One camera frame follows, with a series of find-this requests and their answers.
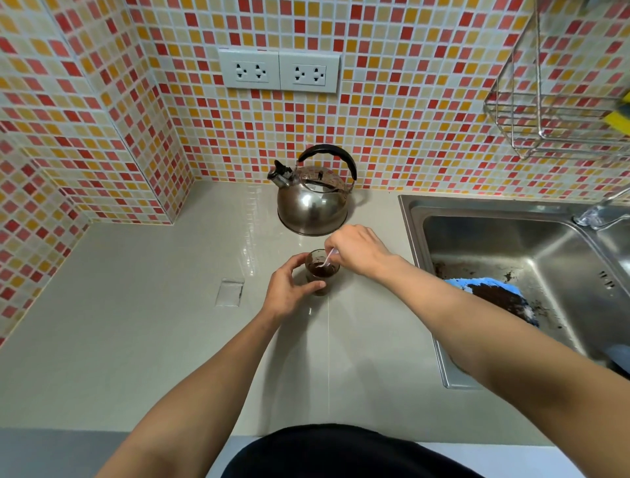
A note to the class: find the person's right hand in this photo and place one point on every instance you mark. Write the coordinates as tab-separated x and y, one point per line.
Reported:
363	248

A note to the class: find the person's left hand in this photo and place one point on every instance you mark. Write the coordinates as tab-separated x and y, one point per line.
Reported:
283	293

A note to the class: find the person's left thumb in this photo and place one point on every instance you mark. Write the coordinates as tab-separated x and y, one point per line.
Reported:
310	289

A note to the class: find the person's right fingers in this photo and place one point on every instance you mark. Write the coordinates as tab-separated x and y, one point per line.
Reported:
340	242

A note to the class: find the small glass cup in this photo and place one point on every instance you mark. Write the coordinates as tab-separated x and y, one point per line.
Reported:
321	285

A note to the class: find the clear plastic spoon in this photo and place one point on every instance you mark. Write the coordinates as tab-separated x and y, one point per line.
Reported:
327	259

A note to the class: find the person's right forearm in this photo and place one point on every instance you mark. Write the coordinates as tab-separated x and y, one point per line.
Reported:
497	344

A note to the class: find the person's left forearm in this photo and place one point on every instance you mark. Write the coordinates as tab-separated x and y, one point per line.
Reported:
197	404

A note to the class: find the dark coffee drink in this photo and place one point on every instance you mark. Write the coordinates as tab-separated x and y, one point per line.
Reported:
322	270

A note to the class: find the small clear plastic packet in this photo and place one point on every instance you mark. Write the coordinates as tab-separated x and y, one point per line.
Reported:
230	293

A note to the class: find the blue cloth with coffee grounds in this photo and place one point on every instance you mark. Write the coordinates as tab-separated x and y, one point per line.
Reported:
497	295

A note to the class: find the person's black shirt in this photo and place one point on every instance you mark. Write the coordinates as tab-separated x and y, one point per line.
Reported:
339	455

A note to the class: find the stainless steel sink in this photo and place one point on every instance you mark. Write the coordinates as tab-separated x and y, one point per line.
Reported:
531	246

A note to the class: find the chrome faucet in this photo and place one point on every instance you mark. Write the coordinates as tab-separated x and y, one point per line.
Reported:
598	214

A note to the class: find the yellow sponge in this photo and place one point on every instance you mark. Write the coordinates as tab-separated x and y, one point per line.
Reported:
619	118

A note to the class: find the white double wall socket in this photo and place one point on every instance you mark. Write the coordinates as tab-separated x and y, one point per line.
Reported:
310	73
249	69

